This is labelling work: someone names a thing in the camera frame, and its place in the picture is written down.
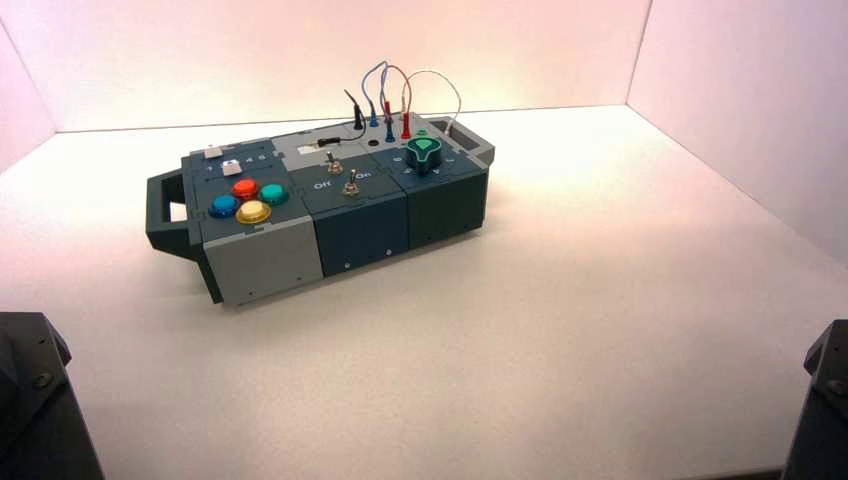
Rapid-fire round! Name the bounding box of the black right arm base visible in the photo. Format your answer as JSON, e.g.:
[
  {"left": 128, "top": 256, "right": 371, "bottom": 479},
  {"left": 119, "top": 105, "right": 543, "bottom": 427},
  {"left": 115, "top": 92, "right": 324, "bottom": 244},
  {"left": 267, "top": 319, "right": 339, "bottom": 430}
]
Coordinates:
[{"left": 783, "top": 319, "right": 848, "bottom": 480}]

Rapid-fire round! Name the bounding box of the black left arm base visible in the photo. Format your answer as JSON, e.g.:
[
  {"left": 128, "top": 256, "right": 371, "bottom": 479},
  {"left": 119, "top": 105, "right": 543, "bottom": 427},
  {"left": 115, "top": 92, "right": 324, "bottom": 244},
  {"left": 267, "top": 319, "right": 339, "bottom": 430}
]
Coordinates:
[{"left": 0, "top": 312, "right": 106, "bottom": 480}]

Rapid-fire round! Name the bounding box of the green and black rotary knob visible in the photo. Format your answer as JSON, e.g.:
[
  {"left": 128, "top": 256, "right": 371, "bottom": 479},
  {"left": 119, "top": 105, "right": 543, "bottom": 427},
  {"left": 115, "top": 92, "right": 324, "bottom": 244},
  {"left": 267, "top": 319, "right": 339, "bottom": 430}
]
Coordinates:
[{"left": 405, "top": 136, "right": 444, "bottom": 177}]

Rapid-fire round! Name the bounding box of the grey and teal control box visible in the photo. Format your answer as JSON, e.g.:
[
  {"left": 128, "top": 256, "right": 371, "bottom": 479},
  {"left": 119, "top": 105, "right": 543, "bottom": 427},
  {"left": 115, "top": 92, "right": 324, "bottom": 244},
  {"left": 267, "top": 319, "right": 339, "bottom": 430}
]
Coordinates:
[{"left": 145, "top": 111, "right": 497, "bottom": 307}]

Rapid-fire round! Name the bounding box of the yellow round push button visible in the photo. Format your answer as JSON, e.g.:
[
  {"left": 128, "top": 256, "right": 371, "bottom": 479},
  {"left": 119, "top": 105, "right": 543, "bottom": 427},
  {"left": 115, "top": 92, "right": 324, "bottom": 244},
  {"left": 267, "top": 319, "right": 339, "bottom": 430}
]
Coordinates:
[{"left": 235, "top": 199, "right": 273, "bottom": 226}]

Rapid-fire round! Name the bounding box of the blue round push button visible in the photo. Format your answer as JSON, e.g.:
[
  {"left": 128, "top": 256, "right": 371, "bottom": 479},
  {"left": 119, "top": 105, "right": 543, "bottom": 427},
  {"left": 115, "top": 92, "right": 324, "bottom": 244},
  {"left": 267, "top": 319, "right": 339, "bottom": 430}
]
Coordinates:
[{"left": 207, "top": 194, "right": 241, "bottom": 220}]

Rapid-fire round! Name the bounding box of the blue banana plug cable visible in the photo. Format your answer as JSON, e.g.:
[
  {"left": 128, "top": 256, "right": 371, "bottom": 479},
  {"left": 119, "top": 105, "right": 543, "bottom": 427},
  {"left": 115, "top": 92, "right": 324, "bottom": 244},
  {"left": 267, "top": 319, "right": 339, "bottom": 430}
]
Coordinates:
[{"left": 360, "top": 60, "right": 397, "bottom": 144}]

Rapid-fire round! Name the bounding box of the red banana plug cable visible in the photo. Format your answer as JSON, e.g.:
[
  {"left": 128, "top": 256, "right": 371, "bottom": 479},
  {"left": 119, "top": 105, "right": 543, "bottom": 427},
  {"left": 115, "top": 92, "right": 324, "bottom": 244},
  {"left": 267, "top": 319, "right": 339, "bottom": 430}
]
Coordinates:
[{"left": 378, "top": 64, "right": 415, "bottom": 141}]

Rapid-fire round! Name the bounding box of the white banana plug cable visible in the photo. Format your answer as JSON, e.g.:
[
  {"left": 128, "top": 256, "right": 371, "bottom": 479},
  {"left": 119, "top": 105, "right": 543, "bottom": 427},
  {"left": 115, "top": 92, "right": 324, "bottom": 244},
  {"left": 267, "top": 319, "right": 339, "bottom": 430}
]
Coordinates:
[{"left": 400, "top": 69, "right": 463, "bottom": 137}]

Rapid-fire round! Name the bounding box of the black banana plug cable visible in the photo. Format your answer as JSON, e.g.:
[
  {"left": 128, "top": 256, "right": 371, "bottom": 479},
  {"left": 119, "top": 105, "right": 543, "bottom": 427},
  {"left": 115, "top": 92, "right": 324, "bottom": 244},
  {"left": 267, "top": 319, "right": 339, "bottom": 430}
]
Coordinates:
[{"left": 316, "top": 88, "right": 370, "bottom": 148}]

